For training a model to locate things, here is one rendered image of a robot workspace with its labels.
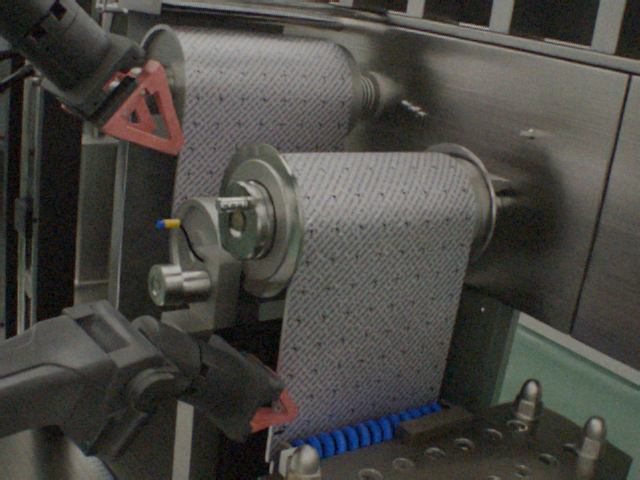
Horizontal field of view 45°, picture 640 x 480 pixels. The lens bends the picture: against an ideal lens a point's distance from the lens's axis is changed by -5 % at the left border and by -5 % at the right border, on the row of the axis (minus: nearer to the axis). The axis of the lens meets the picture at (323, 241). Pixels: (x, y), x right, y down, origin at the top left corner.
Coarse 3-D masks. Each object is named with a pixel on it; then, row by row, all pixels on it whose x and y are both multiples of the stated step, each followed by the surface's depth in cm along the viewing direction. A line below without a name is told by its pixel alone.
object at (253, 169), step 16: (256, 160) 75; (240, 176) 78; (256, 176) 75; (272, 176) 73; (272, 192) 73; (288, 208) 72; (480, 208) 87; (288, 224) 72; (288, 240) 72; (272, 256) 74; (256, 272) 76; (272, 272) 74
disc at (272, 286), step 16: (256, 144) 75; (240, 160) 78; (272, 160) 73; (224, 176) 81; (288, 176) 71; (288, 192) 72; (304, 224) 71; (288, 256) 72; (288, 272) 73; (256, 288) 77; (272, 288) 75
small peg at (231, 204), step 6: (222, 198) 72; (228, 198) 73; (234, 198) 73; (240, 198) 73; (216, 204) 73; (222, 204) 72; (228, 204) 72; (234, 204) 73; (240, 204) 73; (246, 204) 73; (222, 210) 72; (228, 210) 73; (234, 210) 73; (240, 210) 73
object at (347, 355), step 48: (384, 288) 81; (432, 288) 85; (288, 336) 75; (336, 336) 79; (384, 336) 83; (432, 336) 88; (288, 384) 77; (336, 384) 81; (384, 384) 86; (432, 384) 91; (288, 432) 79
